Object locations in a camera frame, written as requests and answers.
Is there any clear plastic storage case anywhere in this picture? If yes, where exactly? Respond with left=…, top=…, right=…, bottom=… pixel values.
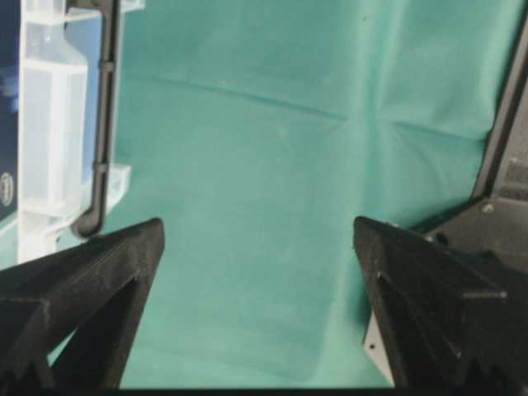
left=1, top=1, right=145, bottom=268

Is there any black camera box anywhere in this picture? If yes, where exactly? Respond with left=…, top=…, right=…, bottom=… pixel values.
left=1, top=0, right=21, bottom=222

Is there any green table cloth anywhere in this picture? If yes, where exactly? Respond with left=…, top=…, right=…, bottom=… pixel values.
left=106, top=1, right=526, bottom=389

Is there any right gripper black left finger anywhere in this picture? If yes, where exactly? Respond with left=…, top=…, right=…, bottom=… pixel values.
left=1, top=218, right=165, bottom=390

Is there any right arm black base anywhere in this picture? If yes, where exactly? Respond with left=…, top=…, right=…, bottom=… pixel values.
left=423, top=26, right=527, bottom=271

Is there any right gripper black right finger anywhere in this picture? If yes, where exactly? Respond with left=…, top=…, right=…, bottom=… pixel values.
left=353, top=217, right=527, bottom=390

